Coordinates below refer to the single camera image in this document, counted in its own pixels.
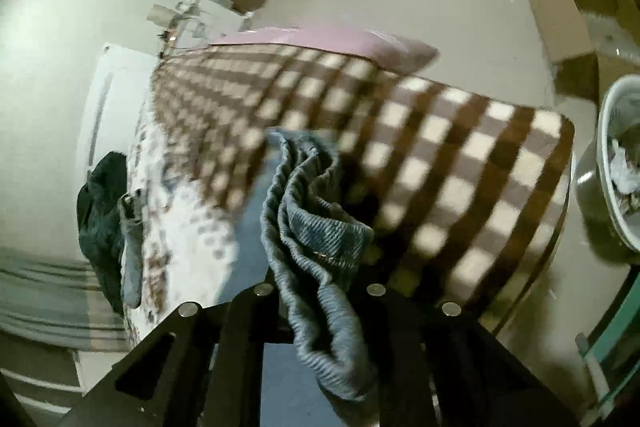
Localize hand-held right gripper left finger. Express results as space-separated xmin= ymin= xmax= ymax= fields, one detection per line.
xmin=59 ymin=283 xmax=293 ymax=427

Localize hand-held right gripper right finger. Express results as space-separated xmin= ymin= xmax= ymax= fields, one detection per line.
xmin=345 ymin=283 xmax=593 ymax=427

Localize blue denim pants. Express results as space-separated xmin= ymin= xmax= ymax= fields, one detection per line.
xmin=215 ymin=128 xmax=382 ymax=427

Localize white patterned bed sheet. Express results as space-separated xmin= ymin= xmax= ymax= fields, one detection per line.
xmin=120 ymin=57 xmax=261 ymax=348

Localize dark green garment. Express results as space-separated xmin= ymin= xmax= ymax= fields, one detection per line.
xmin=76 ymin=151 xmax=132 ymax=315

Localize brown checkered blanket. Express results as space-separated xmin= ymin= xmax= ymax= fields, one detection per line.
xmin=152 ymin=42 xmax=576 ymax=323

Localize striped grey rug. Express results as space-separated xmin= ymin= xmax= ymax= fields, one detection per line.
xmin=0 ymin=247 xmax=132 ymax=415

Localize pink pillow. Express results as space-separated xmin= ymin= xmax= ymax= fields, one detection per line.
xmin=207 ymin=26 xmax=441 ymax=75

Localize open cardboard box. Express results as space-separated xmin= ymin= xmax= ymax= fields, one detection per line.
xmin=522 ymin=0 xmax=640 ymax=105

